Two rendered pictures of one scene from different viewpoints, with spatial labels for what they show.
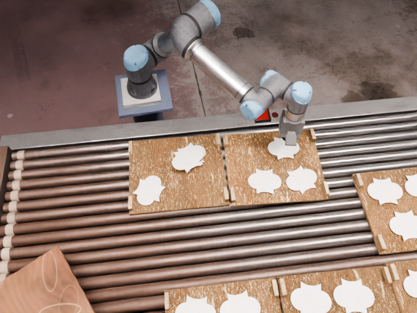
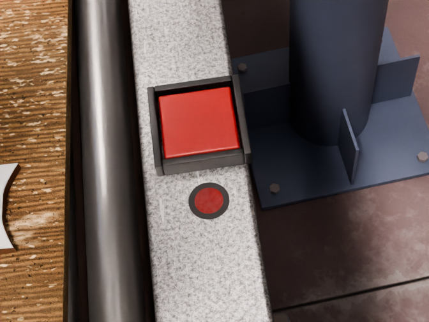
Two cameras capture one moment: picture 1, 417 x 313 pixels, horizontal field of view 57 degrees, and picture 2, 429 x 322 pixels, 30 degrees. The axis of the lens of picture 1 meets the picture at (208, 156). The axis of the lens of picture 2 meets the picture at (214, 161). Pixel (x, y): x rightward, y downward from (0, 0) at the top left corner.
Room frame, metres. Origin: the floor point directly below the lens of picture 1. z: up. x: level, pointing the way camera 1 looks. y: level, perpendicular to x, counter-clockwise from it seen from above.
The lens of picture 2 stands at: (1.13, -0.59, 1.47)
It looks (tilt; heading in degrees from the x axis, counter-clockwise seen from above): 60 degrees down; 98
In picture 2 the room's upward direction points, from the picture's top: 9 degrees counter-clockwise
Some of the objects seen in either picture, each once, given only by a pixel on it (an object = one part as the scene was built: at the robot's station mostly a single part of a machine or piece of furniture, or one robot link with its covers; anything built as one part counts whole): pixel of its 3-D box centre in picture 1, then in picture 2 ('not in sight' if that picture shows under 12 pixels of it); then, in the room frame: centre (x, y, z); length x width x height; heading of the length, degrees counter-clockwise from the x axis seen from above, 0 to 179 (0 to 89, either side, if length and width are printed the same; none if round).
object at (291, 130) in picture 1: (291, 127); not in sight; (0.87, -0.33, 1.13); 0.12 x 0.09 x 0.16; 177
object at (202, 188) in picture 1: (177, 172); not in sight; (0.77, 0.14, 0.93); 0.41 x 0.35 x 0.02; 96
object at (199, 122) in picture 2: (261, 115); (198, 125); (1.08, -0.25, 0.92); 0.06 x 0.06 x 0.01; 7
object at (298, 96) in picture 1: (298, 97); not in sight; (0.89, -0.33, 1.29); 0.09 x 0.08 x 0.11; 49
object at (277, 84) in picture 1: (274, 87); not in sight; (0.94, -0.25, 1.29); 0.11 x 0.11 x 0.08; 49
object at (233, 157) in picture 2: (261, 115); (198, 124); (1.08, -0.25, 0.92); 0.08 x 0.08 x 0.02; 7
